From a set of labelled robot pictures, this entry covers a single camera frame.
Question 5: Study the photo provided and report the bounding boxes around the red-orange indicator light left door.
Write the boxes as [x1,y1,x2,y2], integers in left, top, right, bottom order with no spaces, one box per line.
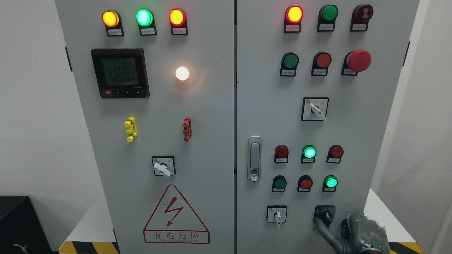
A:
[168,8,188,35]

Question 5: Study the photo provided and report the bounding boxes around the red push button lower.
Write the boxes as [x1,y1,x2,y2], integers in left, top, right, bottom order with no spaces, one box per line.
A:
[297,175,313,192]

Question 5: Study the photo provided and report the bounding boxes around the red lit indicator light right door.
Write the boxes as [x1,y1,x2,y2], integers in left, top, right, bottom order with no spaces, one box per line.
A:
[284,5,304,33]

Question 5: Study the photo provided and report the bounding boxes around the white lit indicator light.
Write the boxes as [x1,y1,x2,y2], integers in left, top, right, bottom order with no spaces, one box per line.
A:
[175,66,190,81]

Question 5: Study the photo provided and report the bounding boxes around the black digital power meter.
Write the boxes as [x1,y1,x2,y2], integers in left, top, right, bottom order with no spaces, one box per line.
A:
[91,48,150,99]

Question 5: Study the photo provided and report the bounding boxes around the white selector switch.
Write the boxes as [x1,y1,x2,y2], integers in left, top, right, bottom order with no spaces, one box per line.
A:
[301,97,329,121]
[266,205,288,228]

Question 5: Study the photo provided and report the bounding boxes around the white platform with hazard stripes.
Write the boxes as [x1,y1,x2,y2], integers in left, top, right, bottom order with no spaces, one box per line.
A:
[58,189,423,254]

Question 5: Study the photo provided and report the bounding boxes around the dark red indicator light right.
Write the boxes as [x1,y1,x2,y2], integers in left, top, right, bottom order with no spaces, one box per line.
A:
[326,145,344,164]

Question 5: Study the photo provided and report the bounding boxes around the grey right cabinet door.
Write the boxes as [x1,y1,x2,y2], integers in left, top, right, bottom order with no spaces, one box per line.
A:
[236,0,419,254]

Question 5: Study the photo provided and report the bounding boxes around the green lit indicator light lower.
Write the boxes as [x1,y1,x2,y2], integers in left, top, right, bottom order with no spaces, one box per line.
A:
[322,175,338,193]

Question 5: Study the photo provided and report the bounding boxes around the green lit indicator light middle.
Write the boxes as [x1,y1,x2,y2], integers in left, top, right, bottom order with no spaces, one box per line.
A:
[301,145,317,164]

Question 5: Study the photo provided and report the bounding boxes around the black rotary knob switch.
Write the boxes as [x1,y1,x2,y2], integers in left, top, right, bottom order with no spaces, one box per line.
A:
[313,205,335,228]

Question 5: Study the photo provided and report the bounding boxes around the green push button upper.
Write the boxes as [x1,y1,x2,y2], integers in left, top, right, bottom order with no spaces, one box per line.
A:
[280,52,299,77]

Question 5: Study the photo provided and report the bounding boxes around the red electric hazard warning sticker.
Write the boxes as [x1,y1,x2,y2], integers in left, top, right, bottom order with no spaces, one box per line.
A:
[143,184,210,244]

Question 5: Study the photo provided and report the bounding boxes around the silver door lock handle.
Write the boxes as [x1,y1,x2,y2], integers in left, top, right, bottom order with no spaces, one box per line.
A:
[247,135,262,183]

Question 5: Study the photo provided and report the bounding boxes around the yellow indicator light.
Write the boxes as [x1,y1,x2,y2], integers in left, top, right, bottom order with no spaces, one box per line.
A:
[102,10,124,37]

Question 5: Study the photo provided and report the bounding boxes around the red push button upper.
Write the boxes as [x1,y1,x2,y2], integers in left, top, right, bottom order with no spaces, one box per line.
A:
[311,52,332,77]

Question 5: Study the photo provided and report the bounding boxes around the grey cabinet door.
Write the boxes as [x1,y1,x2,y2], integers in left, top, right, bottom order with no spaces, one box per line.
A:
[55,0,234,254]
[236,0,419,254]

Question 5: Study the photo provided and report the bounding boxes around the green indicator light top right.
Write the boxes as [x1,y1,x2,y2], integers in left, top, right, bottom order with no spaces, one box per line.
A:
[317,4,339,32]

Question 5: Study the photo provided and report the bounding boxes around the black box bottom left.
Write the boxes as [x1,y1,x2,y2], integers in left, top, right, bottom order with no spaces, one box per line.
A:
[0,196,52,254]

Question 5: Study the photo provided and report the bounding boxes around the dark red buzzer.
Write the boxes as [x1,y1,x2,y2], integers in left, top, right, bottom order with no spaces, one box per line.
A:
[349,4,374,32]

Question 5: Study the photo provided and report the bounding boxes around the red push button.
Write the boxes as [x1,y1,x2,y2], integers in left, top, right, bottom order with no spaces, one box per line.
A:
[297,175,313,192]
[311,52,332,77]

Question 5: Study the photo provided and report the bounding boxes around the dark red indicator light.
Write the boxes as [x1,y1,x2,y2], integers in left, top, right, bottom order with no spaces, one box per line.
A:
[326,145,344,164]
[274,145,289,164]

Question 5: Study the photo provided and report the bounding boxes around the white selector switch left door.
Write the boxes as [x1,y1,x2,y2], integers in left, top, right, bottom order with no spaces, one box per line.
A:
[151,155,176,178]

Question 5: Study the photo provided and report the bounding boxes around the green lit indicator light top-left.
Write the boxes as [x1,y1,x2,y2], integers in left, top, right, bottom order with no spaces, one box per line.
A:
[135,8,157,36]

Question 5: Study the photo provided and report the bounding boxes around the green push button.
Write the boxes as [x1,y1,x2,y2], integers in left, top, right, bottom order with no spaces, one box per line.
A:
[272,175,287,193]
[280,52,299,77]

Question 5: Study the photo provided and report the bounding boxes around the yellow terminal connector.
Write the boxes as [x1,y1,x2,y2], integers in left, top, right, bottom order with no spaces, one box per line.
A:
[123,117,137,143]

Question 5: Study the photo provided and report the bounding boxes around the green push button lower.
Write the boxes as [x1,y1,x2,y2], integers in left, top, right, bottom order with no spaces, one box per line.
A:
[272,175,287,193]

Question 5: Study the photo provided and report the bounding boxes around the white selector switch upper right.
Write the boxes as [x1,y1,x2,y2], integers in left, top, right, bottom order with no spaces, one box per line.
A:
[301,97,329,121]

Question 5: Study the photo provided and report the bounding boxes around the red terminal connector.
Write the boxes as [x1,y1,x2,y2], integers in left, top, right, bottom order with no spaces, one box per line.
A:
[182,117,192,143]

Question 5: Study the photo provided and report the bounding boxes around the grey left cabinet door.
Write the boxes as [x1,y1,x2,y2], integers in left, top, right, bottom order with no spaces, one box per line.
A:
[55,0,234,254]

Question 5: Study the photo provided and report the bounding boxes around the white selector switch lower right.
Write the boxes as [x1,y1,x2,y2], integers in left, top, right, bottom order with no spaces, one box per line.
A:
[266,205,288,228]

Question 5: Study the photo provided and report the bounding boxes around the dark red indicator light left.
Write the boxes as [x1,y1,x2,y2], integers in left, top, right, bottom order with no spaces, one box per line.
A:
[274,145,289,164]

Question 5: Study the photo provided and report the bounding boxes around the red emergency stop mushroom button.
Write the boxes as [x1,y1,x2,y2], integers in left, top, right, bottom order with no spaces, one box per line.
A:
[341,49,372,77]

